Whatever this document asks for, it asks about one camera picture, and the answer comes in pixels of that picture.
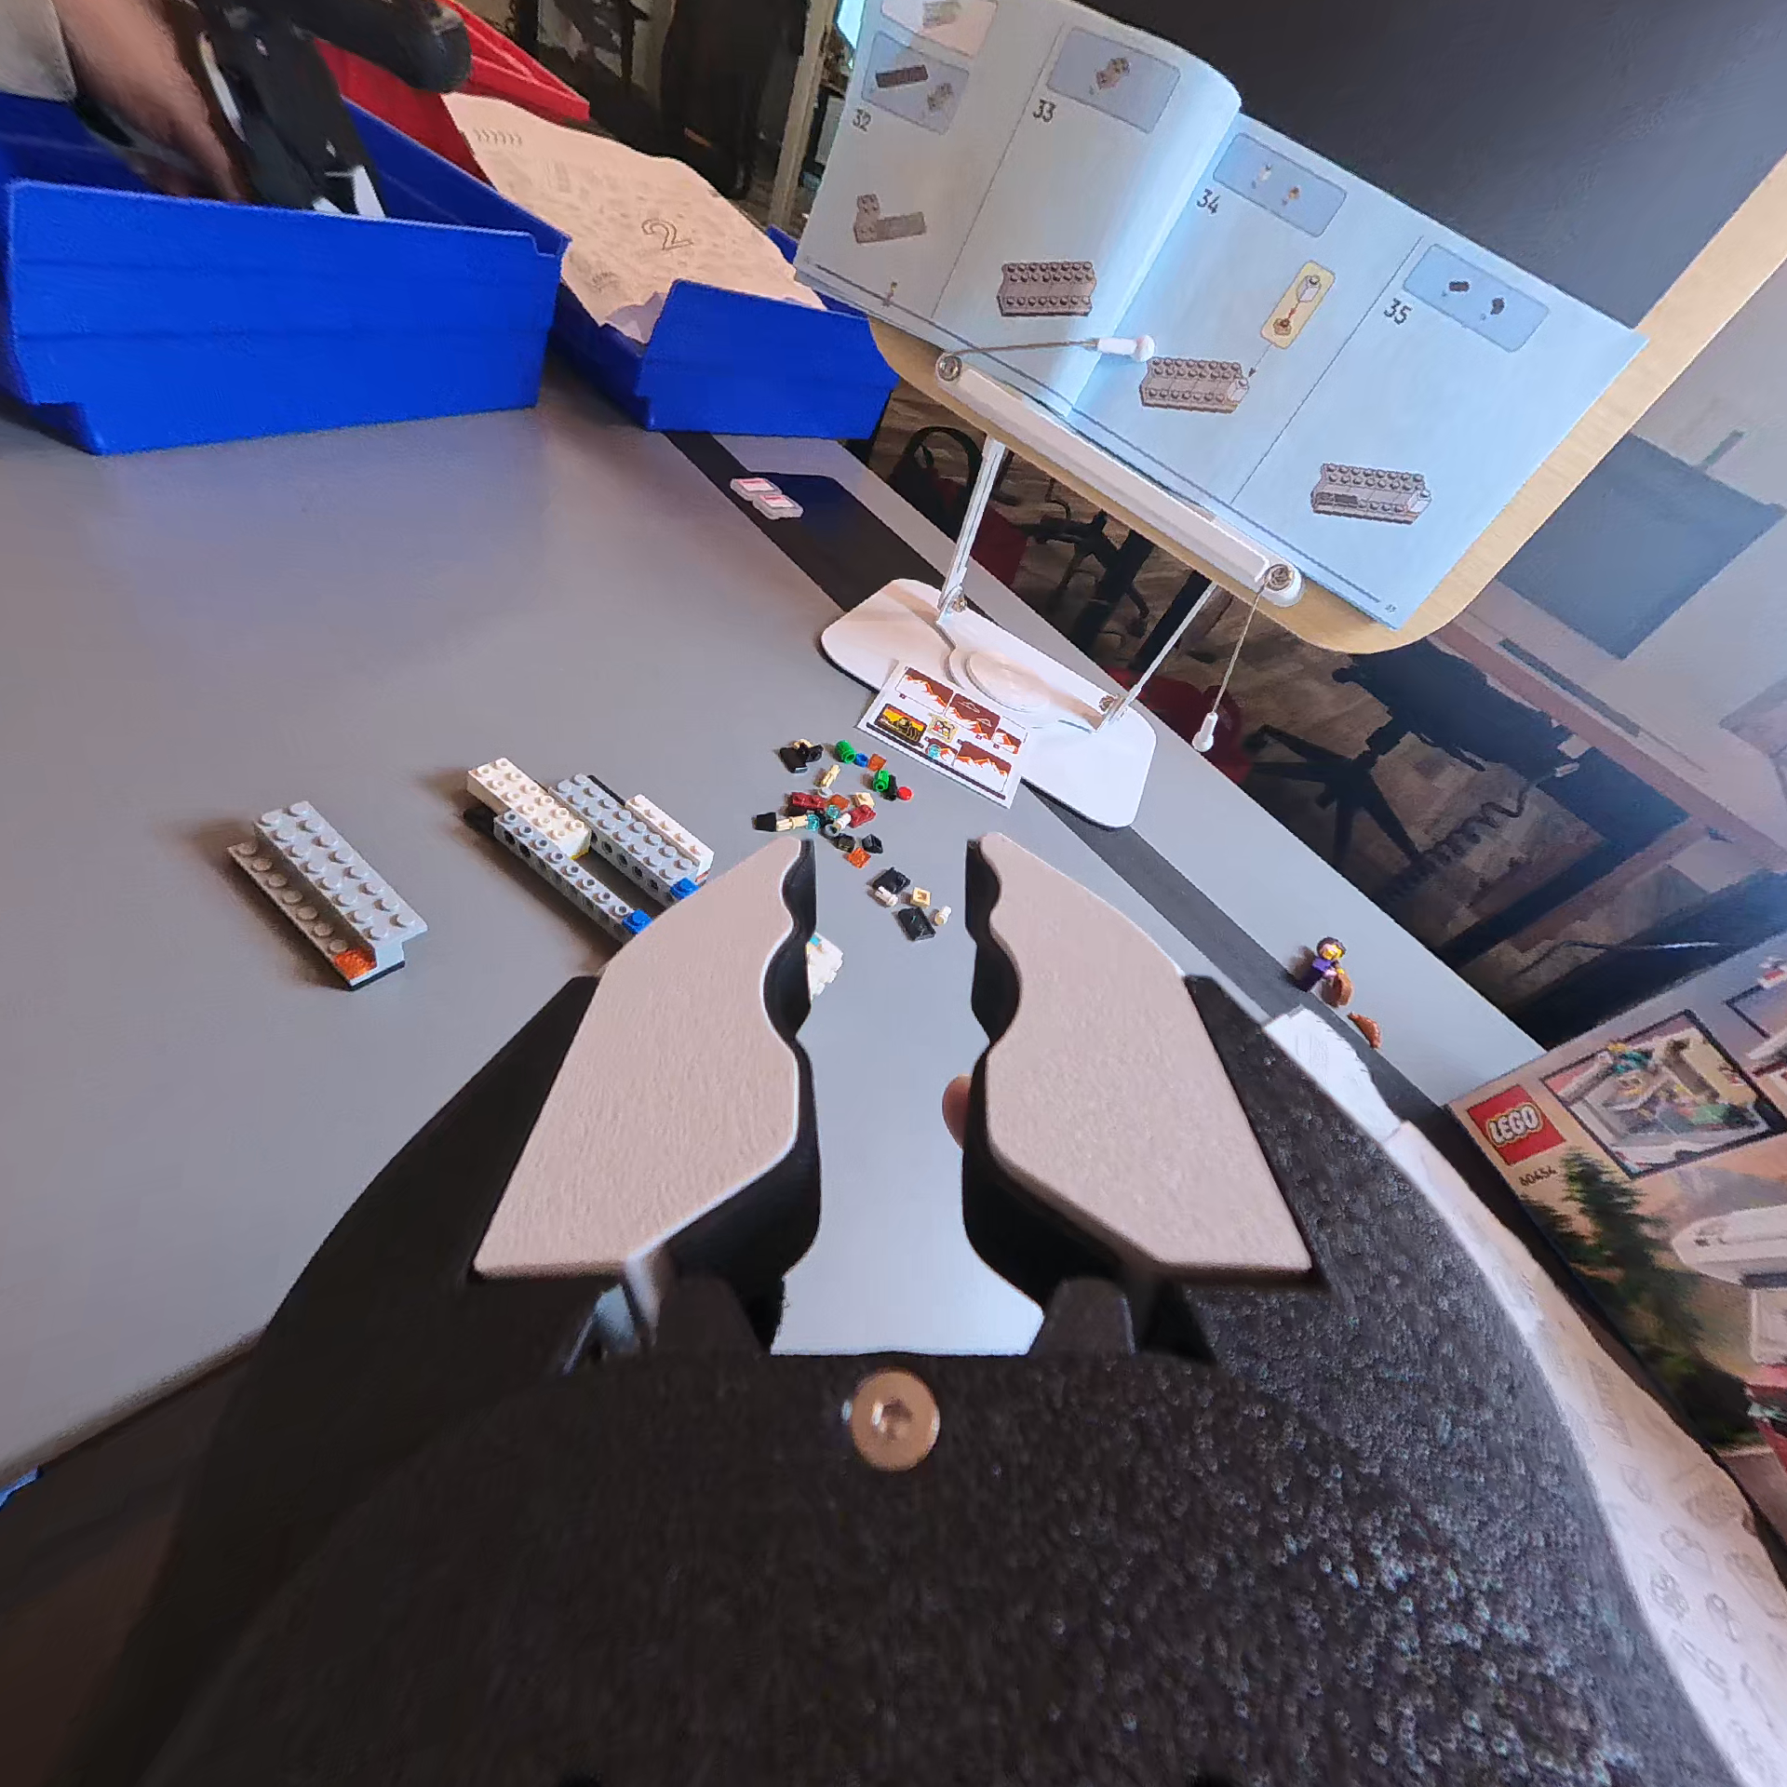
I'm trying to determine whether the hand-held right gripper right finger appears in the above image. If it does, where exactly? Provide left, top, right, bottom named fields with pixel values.
left=964, top=834, right=1317, bottom=1288

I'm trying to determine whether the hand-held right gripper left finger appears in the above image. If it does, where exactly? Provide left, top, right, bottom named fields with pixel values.
left=471, top=834, right=821, bottom=1294

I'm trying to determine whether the large blue plastic bin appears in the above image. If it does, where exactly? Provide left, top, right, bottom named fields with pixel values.
left=0, top=87, right=575, bottom=457

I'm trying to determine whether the grey lego plate assembly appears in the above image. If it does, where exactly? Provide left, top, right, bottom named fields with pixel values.
left=229, top=800, right=431, bottom=994

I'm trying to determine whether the white grey blue lego build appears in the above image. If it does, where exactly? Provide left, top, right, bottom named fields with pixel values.
left=465, top=757, right=718, bottom=941

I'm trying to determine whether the pile of small lego pieces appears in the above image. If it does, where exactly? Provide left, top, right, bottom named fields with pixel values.
left=752, top=736, right=962, bottom=947

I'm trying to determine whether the lego sticker sheet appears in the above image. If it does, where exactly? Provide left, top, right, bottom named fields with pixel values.
left=857, top=662, right=1029, bottom=811

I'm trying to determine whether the lego set cardboard box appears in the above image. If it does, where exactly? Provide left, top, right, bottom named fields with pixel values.
left=1442, top=931, right=1787, bottom=1490

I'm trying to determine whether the open lego instruction booklet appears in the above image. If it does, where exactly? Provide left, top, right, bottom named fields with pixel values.
left=807, top=0, right=1654, bottom=630

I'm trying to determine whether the person's left hand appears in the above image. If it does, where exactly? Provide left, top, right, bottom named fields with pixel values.
left=56, top=0, right=251, bottom=200

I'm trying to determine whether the red plastic bin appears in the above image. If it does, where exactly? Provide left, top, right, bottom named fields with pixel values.
left=310, top=10, right=594, bottom=130

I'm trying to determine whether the numbered white paper bag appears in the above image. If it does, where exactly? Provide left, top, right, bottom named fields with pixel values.
left=444, top=89, right=827, bottom=349

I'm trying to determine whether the white wooden book stand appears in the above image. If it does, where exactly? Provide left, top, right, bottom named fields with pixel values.
left=820, top=154, right=1787, bottom=832

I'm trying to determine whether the black office chair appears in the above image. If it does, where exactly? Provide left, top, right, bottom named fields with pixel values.
left=1237, top=645, right=1551, bottom=903

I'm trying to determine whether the small blue plastic bin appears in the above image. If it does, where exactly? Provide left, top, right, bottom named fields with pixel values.
left=551, top=224, right=904, bottom=439

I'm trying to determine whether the white printed paper bag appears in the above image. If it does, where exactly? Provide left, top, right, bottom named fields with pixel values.
left=1258, top=1005, right=1787, bottom=1787

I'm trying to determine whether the dark monitor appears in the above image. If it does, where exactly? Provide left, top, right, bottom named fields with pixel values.
left=1500, top=432, right=1747, bottom=662

